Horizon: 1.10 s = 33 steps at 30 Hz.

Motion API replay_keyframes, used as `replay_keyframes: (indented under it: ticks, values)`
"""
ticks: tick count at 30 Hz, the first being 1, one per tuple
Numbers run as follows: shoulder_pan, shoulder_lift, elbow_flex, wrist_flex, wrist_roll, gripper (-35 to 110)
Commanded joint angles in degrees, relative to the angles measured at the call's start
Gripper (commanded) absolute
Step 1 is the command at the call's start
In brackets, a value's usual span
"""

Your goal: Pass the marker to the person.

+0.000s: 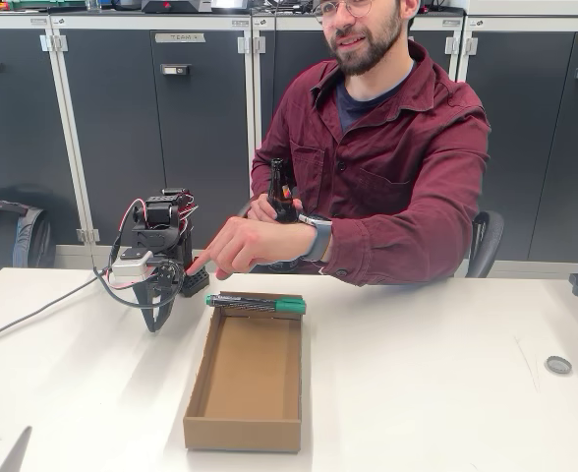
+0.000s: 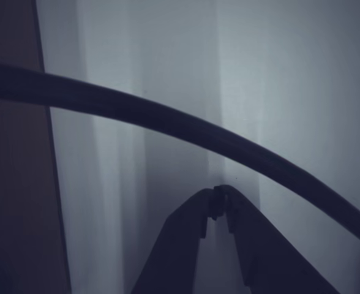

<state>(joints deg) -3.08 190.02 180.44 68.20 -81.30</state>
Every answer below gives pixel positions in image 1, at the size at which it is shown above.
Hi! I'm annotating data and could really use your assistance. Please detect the green black marker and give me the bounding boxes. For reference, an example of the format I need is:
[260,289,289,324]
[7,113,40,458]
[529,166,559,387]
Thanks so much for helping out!
[204,292,308,316]

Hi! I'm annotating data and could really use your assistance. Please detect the grey smartwatch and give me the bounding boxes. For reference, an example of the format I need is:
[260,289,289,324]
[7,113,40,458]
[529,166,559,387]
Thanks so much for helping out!
[298,214,333,263]

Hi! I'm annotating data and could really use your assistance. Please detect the man in maroon shirt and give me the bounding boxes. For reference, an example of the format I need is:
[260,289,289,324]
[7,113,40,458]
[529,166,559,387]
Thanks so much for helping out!
[249,0,491,287]

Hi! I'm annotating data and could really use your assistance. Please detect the person's left hand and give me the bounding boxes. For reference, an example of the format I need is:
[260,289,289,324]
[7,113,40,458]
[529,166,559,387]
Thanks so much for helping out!
[189,215,315,282]

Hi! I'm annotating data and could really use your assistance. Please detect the brown beer bottle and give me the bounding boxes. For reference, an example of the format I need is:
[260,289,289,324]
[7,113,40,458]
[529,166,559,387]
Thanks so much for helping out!
[267,157,300,223]

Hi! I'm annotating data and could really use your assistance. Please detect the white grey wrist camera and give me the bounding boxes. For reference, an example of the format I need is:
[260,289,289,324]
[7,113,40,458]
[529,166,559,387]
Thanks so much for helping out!
[110,249,153,289]

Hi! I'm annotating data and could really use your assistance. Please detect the black office chair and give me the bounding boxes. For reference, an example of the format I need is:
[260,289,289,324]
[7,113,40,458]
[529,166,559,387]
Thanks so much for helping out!
[465,209,505,279]

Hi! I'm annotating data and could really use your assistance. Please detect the open brown cardboard box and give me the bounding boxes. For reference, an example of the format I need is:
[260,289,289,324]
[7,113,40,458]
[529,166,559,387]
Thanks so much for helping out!
[183,292,304,453]

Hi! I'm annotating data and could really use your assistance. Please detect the black grey backpack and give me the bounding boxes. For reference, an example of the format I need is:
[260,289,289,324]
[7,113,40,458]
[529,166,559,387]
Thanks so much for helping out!
[0,199,57,291]

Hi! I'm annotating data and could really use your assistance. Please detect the green flat box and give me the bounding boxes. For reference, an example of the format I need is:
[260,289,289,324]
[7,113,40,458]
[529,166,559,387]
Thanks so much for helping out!
[6,0,87,11]

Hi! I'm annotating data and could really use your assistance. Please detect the black power cable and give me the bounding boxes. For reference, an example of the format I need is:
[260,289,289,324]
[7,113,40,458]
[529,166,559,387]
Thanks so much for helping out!
[0,235,172,348]

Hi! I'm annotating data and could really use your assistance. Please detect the grey team label plate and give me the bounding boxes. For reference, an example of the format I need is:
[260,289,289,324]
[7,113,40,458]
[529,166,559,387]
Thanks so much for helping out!
[154,32,205,44]

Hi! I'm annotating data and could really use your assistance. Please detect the round metal eyeglasses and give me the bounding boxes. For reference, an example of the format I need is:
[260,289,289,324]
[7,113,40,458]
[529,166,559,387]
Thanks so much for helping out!
[313,0,374,25]

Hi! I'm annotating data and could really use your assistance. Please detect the grey flat object corner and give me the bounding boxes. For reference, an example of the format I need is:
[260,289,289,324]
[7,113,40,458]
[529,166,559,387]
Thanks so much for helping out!
[0,426,33,472]

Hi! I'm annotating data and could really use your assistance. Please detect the black device with red logo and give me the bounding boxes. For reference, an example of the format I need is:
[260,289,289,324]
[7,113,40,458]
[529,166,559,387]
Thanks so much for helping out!
[141,0,212,14]

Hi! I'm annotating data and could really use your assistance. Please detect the silver bottle cap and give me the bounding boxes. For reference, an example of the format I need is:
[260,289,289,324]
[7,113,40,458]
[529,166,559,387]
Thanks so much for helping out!
[544,355,574,376]

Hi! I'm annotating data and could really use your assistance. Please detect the person's left forearm maroon sleeve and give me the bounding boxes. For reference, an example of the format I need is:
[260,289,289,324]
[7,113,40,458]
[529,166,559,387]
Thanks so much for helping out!
[320,208,467,287]

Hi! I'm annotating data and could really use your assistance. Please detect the person's right hand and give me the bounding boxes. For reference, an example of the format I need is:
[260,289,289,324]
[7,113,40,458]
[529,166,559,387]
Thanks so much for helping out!
[247,194,304,222]

